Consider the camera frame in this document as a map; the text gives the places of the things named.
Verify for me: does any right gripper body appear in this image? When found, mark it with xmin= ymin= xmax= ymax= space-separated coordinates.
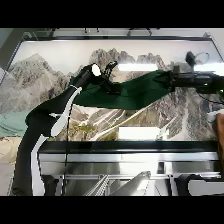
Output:
xmin=162 ymin=65 xmax=182 ymax=90

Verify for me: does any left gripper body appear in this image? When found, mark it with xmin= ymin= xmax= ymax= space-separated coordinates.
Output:
xmin=98 ymin=75 xmax=122 ymax=96

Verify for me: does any dark green T-shirt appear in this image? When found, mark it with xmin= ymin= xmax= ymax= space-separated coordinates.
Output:
xmin=70 ymin=68 xmax=175 ymax=111

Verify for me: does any pale green garment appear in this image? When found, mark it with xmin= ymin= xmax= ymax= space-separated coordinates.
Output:
xmin=0 ymin=111 xmax=33 ymax=138

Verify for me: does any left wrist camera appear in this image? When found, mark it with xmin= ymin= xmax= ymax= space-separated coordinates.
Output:
xmin=104 ymin=60 xmax=119 ymax=80

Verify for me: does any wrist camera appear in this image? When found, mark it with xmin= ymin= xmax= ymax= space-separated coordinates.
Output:
xmin=185 ymin=50 xmax=198 ymax=68
xmin=104 ymin=60 xmax=119 ymax=80

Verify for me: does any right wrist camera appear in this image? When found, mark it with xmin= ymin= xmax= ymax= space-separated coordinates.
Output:
xmin=185 ymin=50 xmax=198 ymax=68

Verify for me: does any black cable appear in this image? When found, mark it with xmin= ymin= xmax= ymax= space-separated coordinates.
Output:
xmin=63 ymin=111 xmax=73 ymax=197
xmin=195 ymin=51 xmax=211 ymax=67

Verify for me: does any silver frame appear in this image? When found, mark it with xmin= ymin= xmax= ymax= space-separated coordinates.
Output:
xmin=6 ymin=30 xmax=224 ymax=197

